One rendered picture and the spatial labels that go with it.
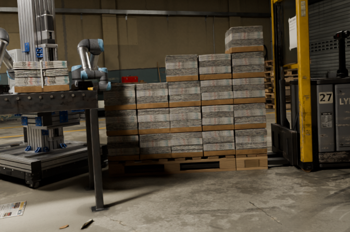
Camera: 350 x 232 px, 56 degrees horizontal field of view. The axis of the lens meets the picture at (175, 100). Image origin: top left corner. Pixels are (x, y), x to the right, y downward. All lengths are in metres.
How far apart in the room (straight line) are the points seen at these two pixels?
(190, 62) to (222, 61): 0.28
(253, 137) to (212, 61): 0.78
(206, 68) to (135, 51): 6.98
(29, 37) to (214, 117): 1.90
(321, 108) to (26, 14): 2.83
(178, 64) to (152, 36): 7.10
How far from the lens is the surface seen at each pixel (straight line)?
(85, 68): 2.89
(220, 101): 3.00
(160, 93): 2.98
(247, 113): 3.05
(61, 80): 2.64
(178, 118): 2.99
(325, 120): 3.12
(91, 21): 9.81
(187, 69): 2.98
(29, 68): 2.64
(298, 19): 3.02
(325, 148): 3.16
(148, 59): 9.94
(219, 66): 3.00
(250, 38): 3.08
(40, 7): 3.54
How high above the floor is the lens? 0.82
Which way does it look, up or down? 3 degrees down
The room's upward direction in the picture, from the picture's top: 3 degrees counter-clockwise
